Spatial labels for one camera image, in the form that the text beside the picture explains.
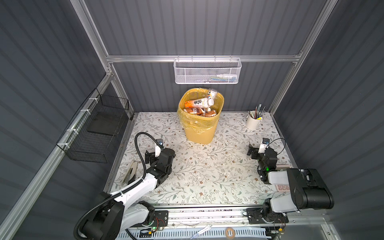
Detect brown Nescafe bottle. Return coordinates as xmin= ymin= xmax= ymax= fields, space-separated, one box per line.
xmin=201 ymin=110 xmax=217 ymax=118
xmin=184 ymin=108 xmax=205 ymax=116

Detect orange white label bottle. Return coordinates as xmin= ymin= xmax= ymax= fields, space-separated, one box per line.
xmin=185 ymin=98 xmax=214 ymax=108

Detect crane label clear bottle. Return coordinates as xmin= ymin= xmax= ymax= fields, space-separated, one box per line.
xmin=207 ymin=89 xmax=218 ymax=100

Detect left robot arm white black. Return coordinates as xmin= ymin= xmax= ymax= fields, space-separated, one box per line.
xmin=73 ymin=139 xmax=176 ymax=240

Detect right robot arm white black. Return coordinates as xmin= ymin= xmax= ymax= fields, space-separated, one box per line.
xmin=246 ymin=143 xmax=335 ymax=224

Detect yellow ribbed waste bin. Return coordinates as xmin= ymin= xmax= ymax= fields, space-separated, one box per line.
xmin=177 ymin=88 xmax=225 ymax=145

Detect yellow plastic bin liner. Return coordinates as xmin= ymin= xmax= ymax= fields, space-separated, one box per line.
xmin=177 ymin=88 xmax=225 ymax=134

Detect pink calculator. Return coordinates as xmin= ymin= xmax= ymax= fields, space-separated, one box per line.
xmin=275 ymin=185 xmax=290 ymax=193

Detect white pen cup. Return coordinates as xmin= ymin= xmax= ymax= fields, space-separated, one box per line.
xmin=246 ymin=110 xmax=263 ymax=130

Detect floral table mat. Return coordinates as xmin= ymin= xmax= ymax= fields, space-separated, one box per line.
xmin=110 ymin=112 xmax=294 ymax=205

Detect pens in cup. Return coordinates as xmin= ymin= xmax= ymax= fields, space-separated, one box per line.
xmin=249 ymin=104 xmax=266 ymax=120

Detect tape roll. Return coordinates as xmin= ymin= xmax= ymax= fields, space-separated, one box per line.
xmin=225 ymin=227 xmax=236 ymax=240

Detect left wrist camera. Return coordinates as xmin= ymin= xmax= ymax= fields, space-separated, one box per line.
xmin=155 ymin=139 xmax=164 ymax=158

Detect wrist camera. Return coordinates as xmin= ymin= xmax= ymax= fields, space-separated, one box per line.
xmin=155 ymin=139 xmax=164 ymax=158
xmin=258 ymin=138 xmax=270 ymax=154

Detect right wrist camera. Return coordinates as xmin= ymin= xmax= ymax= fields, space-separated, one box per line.
xmin=258 ymin=138 xmax=270 ymax=154

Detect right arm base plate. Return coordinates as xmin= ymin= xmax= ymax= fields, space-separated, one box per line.
xmin=245 ymin=208 xmax=289 ymax=225

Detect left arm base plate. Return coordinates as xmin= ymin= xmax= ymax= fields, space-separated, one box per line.
xmin=138 ymin=211 xmax=169 ymax=228

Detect black wire mesh basket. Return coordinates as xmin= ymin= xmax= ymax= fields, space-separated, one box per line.
xmin=57 ymin=91 xmax=130 ymax=164

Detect white wire mesh basket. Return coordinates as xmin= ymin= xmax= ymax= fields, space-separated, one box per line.
xmin=173 ymin=57 xmax=242 ymax=85

